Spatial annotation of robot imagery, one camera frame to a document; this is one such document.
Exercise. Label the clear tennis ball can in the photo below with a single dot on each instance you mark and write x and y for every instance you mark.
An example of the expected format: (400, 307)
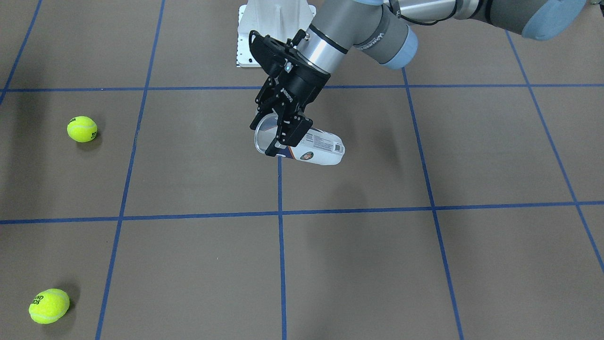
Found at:
(316, 147)

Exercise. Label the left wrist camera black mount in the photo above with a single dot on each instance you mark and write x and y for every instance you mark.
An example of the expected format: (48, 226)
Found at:
(273, 55)

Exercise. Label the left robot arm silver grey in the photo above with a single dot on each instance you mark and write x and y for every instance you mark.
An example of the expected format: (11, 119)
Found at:
(299, 51)

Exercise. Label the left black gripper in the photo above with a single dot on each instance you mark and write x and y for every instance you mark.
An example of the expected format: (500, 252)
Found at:
(303, 88)

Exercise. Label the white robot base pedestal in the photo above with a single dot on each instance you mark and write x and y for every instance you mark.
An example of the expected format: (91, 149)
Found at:
(280, 19)

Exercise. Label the tennis ball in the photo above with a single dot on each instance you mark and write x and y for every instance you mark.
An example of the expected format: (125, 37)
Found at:
(49, 306)
(82, 129)

